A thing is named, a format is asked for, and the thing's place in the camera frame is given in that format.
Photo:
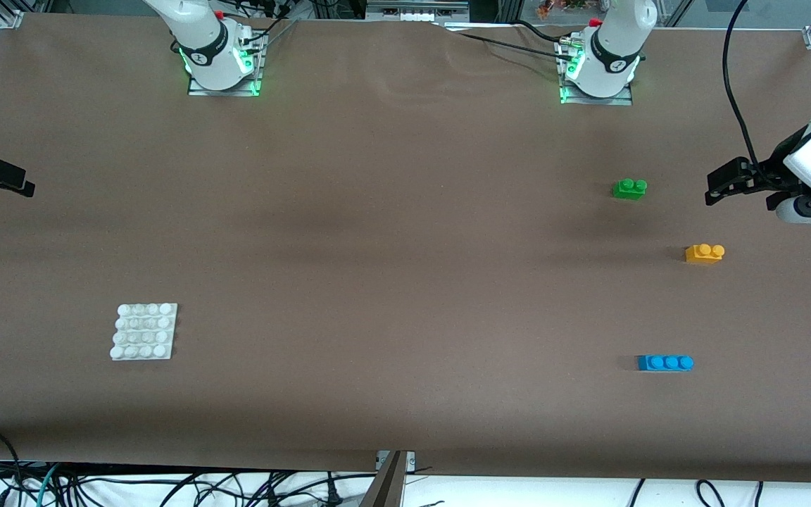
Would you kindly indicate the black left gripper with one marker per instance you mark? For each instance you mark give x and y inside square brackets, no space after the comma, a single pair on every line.
[774,171]

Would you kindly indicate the yellow two-stud block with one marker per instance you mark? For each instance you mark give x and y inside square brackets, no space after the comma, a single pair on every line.
[704,253]

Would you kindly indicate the white studded base plate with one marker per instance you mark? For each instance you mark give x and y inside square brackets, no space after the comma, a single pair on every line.
[143,331]

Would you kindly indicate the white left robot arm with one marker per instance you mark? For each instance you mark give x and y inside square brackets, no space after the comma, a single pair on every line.
[613,60]

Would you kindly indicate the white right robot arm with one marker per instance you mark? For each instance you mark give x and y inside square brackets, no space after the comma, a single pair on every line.
[203,39]

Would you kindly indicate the green two-stud block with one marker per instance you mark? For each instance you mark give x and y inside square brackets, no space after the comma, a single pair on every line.
[629,188]

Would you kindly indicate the blue three-stud block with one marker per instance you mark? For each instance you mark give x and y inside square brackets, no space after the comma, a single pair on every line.
[664,362]

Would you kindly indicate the brown table cover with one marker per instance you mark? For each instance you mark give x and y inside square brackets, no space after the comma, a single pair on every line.
[391,267]

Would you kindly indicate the metal table edge bracket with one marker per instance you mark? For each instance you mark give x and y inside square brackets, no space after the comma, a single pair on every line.
[409,461]

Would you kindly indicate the dark camera support post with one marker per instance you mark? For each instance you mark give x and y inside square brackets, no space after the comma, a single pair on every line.
[386,486]

